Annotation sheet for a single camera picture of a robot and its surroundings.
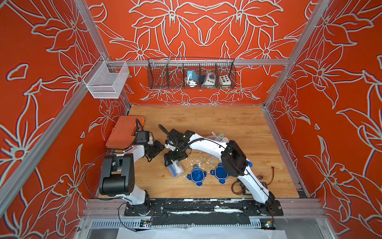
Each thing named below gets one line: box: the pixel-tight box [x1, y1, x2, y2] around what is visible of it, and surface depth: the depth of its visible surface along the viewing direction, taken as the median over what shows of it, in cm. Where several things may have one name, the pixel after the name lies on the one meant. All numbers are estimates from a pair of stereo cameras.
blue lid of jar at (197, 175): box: [187, 164, 207, 187], surface depth 85 cm
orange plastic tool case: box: [105, 115, 145, 150], surface depth 97 cm
